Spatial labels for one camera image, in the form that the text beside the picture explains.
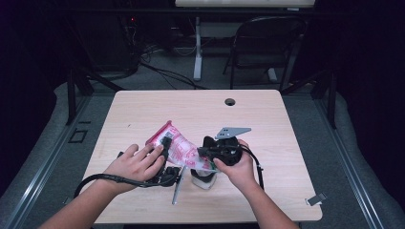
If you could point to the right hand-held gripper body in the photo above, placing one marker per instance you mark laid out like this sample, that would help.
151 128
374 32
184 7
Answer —
227 151

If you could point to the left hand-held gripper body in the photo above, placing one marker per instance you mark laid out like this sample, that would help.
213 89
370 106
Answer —
170 175

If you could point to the pink and white plastic bag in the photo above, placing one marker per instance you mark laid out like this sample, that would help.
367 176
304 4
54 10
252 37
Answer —
181 148

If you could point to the person's right hand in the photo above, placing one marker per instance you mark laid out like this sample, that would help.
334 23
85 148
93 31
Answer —
242 173

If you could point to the person's left hand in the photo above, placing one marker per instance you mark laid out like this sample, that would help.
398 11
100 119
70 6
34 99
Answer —
133 168

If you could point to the white desk leg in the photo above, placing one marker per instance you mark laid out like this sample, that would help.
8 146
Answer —
198 47

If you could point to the grey metal table clip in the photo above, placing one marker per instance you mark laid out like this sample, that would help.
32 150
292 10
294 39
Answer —
315 199
67 200

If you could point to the black metal stand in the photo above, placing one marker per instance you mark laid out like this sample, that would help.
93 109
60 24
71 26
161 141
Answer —
332 98
71 95

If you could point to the black equipment tower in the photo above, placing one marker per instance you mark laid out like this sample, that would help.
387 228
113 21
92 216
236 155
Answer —
111 41

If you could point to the black folding chair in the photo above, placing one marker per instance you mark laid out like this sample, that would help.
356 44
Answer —
264 41

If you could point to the white desk top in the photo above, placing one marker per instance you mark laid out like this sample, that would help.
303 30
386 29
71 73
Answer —
245 3

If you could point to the aluminium floor rail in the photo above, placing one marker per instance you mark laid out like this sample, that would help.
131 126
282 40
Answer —
350 165
35 178

